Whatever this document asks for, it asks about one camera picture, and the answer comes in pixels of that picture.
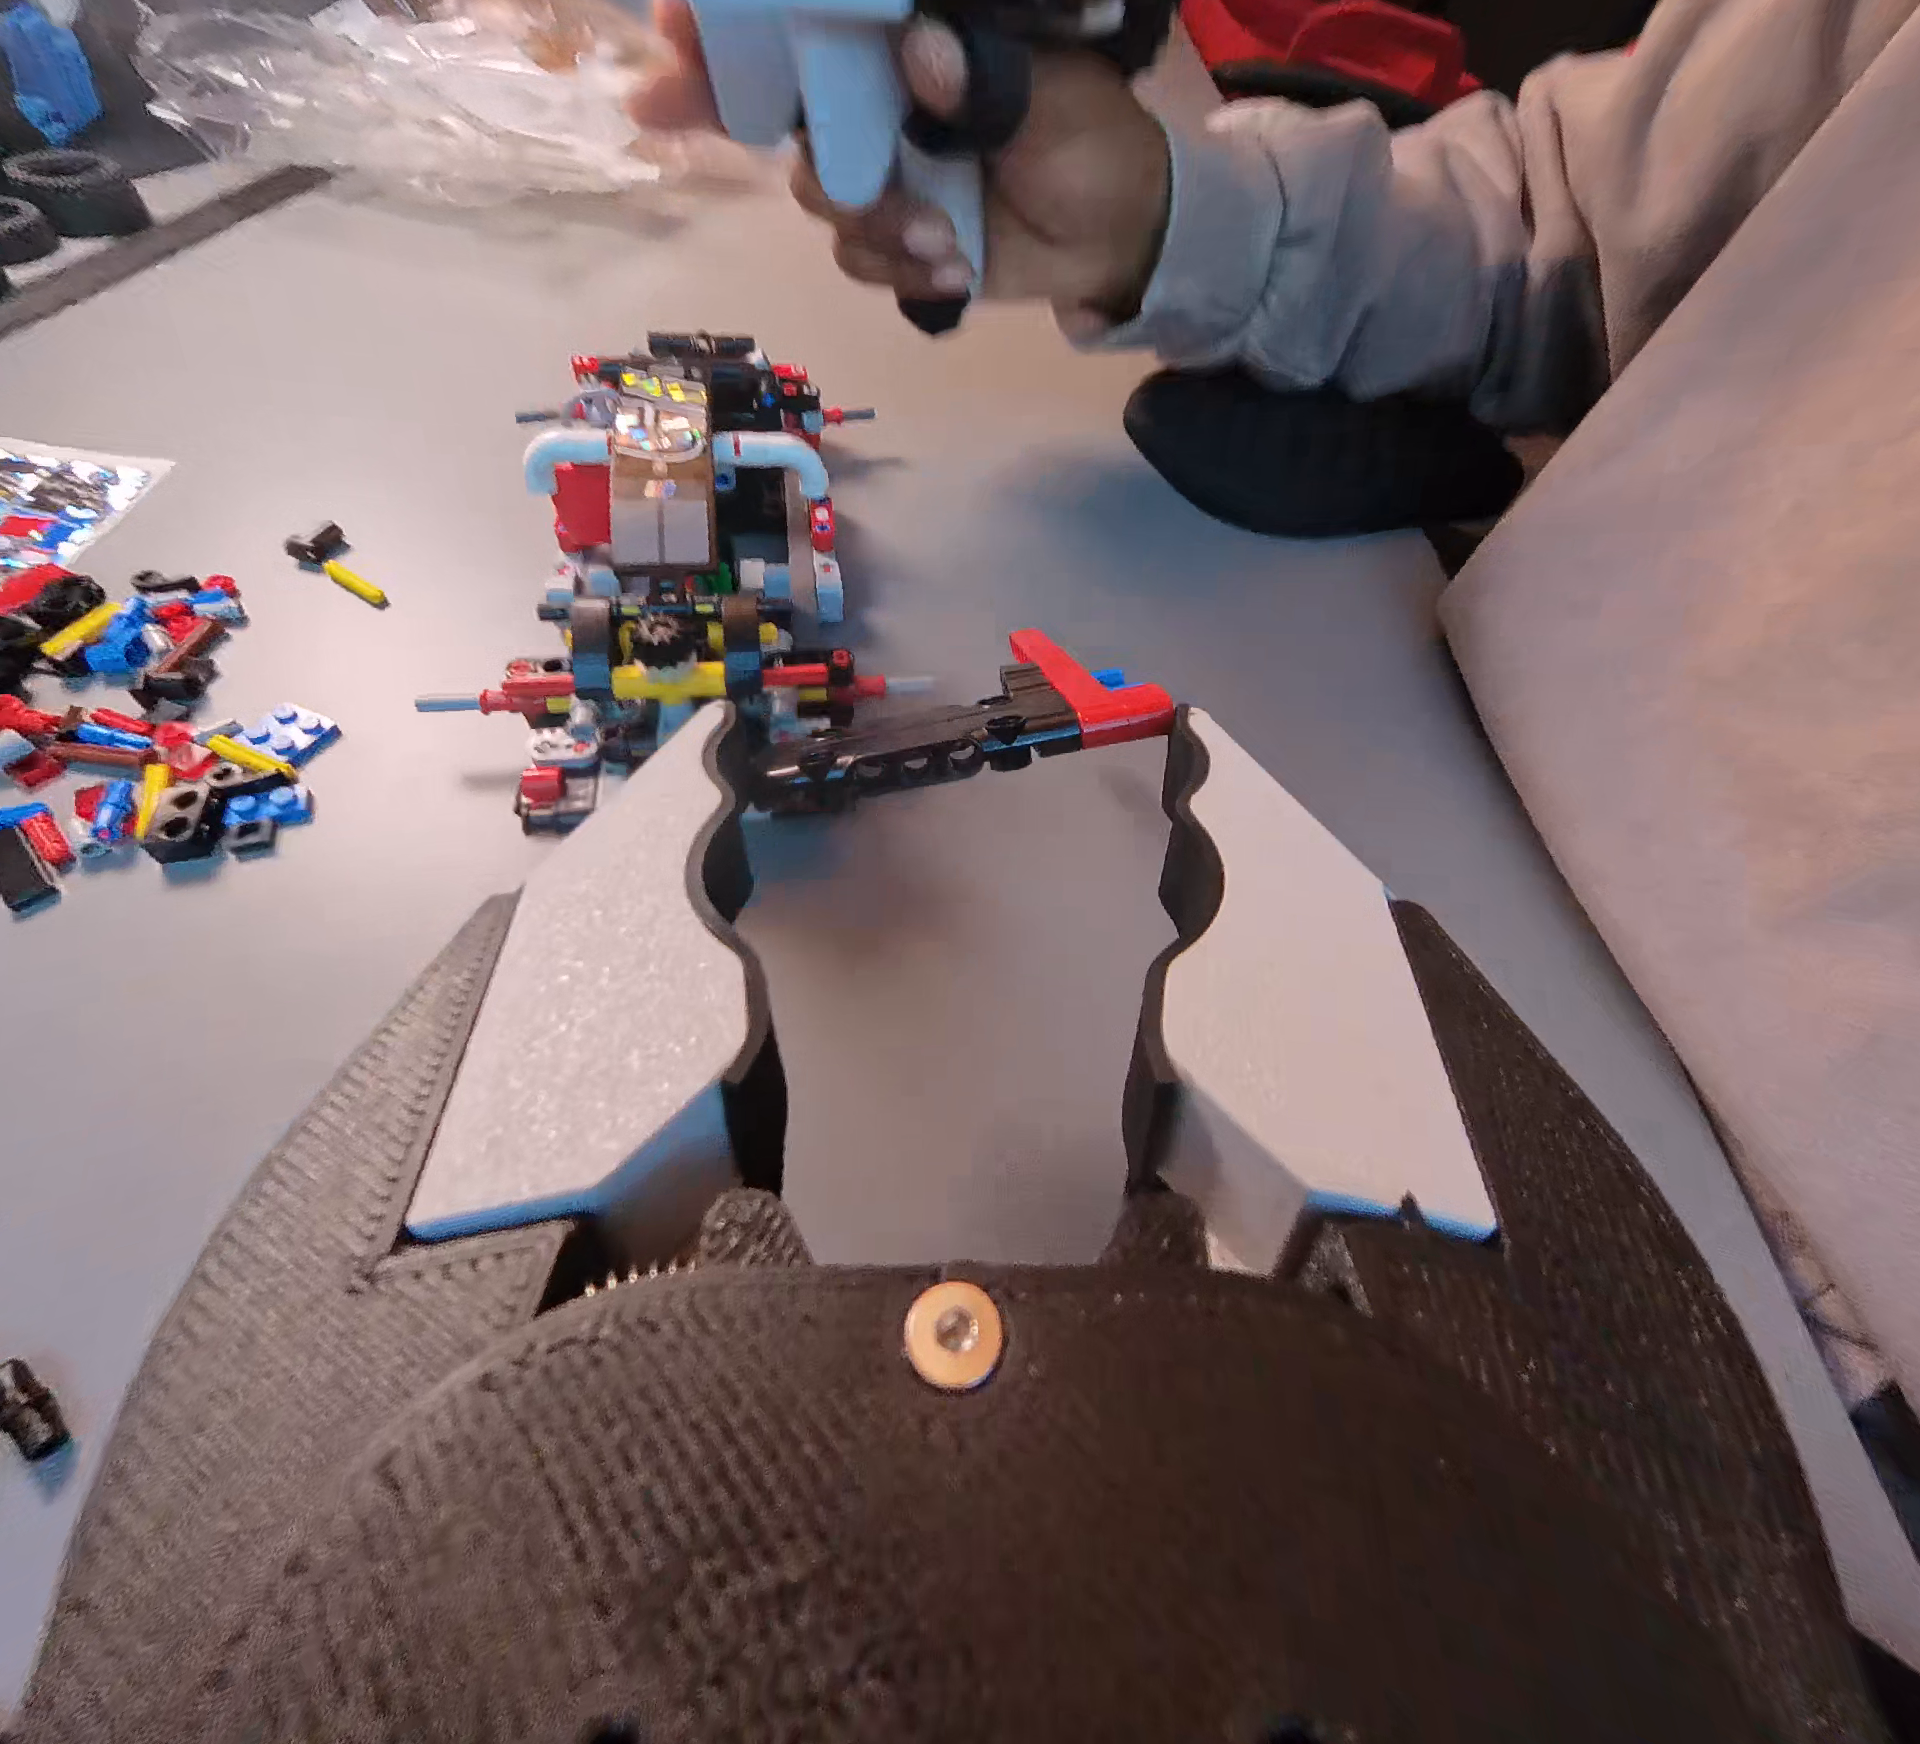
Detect red plastic object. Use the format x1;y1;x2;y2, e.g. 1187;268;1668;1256
1178;0;1482;114

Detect clear plastic bag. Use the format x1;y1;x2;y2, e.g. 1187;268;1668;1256
133;0;786;212

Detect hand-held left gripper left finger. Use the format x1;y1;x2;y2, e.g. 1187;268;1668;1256
401;702;790;1258

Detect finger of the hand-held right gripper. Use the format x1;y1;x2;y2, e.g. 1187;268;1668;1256
612;0;919;212

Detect holographic sticker sheet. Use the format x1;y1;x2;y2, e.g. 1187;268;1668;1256
0;436;176;579

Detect lego race car model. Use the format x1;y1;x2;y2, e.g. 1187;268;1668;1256
417;331;935;838

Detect person's right hand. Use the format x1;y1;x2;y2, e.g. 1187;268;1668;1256
627;0;1175;346

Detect pile of mixed lego pieces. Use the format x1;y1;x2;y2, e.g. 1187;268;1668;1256
0;562;347;917

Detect red black lego beam assembly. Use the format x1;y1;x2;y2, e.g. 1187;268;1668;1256
746;626;1182;819

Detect pile of black blue pins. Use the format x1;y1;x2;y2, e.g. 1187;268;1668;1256
0;1355;75;1464

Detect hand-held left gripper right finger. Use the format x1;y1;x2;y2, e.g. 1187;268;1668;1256
1125;706;1503;1274

